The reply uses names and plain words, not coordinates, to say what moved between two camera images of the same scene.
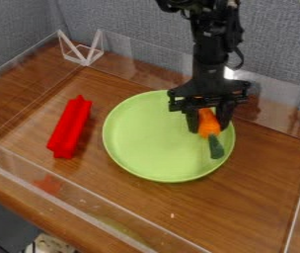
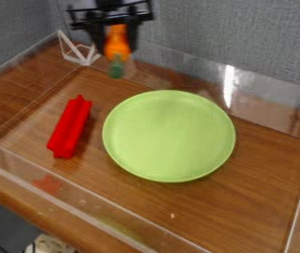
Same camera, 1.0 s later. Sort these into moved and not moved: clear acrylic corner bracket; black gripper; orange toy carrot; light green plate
Moved: black gripper; orange toy carrot
Not moved: light green plate; clear acrylic corner bracket
